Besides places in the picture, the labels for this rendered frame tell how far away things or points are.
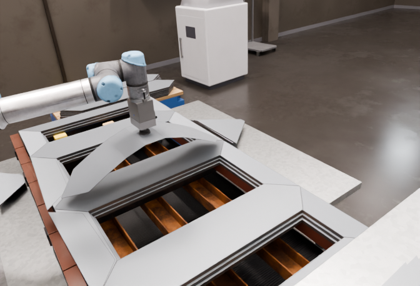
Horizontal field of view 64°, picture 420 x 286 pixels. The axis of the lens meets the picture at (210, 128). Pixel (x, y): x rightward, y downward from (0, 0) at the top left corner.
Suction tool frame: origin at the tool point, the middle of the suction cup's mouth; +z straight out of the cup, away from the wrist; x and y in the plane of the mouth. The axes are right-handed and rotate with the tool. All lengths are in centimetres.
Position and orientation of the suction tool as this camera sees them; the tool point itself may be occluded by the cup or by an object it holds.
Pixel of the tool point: (145, 135)
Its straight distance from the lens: 130.2
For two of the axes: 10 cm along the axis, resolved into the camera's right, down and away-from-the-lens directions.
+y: -6.0, -3.3, 7.2
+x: -7.9, 3.1, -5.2
